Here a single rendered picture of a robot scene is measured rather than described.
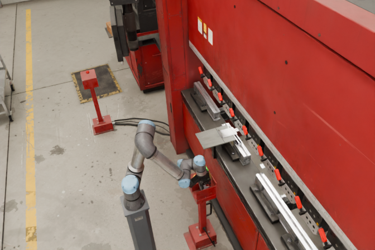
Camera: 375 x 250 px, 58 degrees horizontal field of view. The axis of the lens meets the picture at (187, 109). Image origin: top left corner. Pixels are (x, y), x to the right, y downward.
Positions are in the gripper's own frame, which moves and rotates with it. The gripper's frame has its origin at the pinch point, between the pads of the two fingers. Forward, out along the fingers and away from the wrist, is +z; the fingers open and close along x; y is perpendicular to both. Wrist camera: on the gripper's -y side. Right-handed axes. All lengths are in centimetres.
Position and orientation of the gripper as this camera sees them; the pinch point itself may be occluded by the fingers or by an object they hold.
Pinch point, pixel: (201, 190)
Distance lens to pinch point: 258.3
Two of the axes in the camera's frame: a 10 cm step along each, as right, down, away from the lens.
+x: -3.5, -5.8, 7.4
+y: 9.3, -3.2, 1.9
